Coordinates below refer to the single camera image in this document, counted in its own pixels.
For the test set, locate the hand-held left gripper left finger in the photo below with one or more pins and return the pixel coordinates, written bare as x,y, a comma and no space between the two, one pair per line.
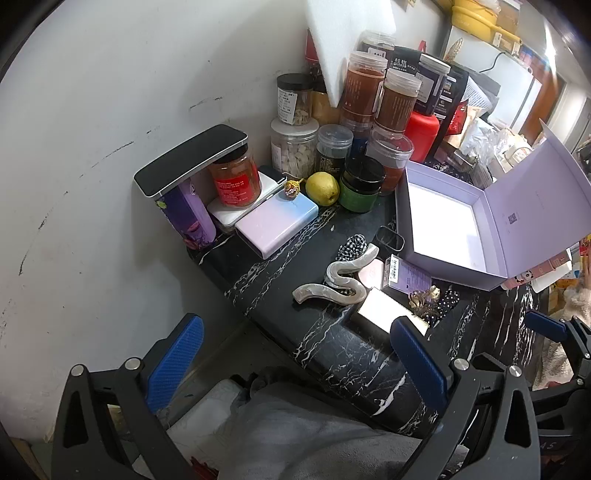
178,355

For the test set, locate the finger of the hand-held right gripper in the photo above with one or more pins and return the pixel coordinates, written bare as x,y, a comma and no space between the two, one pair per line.
545,323

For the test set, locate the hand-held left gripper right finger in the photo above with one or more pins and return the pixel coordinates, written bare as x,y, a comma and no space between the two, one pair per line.
418,357

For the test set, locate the gold rectangular box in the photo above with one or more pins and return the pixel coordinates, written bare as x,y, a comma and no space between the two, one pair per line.
388,311

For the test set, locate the polka dot bow hair clip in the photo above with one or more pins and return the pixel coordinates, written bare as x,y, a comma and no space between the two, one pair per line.
443,304

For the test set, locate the gold claw hair clip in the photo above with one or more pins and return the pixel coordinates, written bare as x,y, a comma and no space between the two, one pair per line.
422,297

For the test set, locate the purple card packet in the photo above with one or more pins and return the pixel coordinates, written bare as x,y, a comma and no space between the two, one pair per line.
408,277

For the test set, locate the pink round compact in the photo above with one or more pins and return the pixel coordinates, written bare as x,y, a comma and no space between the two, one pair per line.
373,273

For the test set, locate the pearl wavy hair clip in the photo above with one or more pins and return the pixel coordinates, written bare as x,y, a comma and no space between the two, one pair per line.
339,277

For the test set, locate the smoky square claw clip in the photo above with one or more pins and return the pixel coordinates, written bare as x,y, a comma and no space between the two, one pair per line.
390,237

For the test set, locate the lavender gift box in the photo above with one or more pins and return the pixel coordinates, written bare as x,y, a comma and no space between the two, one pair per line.
531,198

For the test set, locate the checkered bow hair clip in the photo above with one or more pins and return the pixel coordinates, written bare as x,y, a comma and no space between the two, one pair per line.
348,244

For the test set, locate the beige fluffy cloth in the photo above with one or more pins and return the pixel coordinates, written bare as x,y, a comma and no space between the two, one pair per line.
579,300

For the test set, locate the pink printed packet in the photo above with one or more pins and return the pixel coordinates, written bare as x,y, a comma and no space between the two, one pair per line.
538,272

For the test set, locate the grey clothing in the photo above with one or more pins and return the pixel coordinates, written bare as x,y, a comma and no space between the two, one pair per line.
300,429

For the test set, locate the white flat box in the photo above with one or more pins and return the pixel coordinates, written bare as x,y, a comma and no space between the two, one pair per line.
224,214

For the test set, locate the pastel gradient power bank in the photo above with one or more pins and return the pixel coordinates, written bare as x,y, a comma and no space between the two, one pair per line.
277,226

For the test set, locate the green jar black lid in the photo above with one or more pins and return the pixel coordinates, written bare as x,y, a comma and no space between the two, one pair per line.
362,184

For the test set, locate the red label glass jar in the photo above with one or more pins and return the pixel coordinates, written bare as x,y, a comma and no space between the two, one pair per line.
233,177

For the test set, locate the pile of clear plastic bags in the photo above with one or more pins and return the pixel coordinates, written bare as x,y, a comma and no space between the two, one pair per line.
485,138

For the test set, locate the yellow lemon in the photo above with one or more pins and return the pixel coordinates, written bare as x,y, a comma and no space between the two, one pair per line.
323,187

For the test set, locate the small white box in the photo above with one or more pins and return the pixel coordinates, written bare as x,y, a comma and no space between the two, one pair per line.
270,182

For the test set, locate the black glass slab device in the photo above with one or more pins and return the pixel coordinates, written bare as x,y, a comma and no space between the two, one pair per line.
189,159

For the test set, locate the wrapped lollipop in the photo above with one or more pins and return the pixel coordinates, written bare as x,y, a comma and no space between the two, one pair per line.
292,188

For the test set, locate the red plastic bottle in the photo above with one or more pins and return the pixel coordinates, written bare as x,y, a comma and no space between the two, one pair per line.
422,134

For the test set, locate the clear lid dark jar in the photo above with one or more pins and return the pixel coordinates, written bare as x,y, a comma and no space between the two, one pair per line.
332,150

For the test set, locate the clear jar white chunks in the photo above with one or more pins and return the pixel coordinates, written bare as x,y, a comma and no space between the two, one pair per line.
291,150

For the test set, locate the white appliance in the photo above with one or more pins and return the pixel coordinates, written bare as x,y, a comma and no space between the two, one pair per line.
512,87

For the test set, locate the white printed paper sheet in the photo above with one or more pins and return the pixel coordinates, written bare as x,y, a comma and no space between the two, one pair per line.
475,94

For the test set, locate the black printed pouch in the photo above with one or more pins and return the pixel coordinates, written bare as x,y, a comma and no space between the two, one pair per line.
457,97

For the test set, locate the brown powder jar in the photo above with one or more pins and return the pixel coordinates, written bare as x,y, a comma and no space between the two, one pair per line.
364,85
399,99

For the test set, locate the purple label jar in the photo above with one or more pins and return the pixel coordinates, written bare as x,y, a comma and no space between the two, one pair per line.
431,83

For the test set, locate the yellow contents jar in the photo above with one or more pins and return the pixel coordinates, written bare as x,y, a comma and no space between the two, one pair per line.
323,108

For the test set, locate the black lid nut jar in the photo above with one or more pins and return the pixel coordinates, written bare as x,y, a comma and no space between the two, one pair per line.
293,99

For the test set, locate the yellow bowl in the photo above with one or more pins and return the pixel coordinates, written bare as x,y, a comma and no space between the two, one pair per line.
475,21

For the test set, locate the dark maroon jar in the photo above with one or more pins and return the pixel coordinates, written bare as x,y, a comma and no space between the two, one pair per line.
374,44

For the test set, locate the white foam board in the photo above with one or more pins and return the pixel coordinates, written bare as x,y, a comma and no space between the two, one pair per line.
351,41

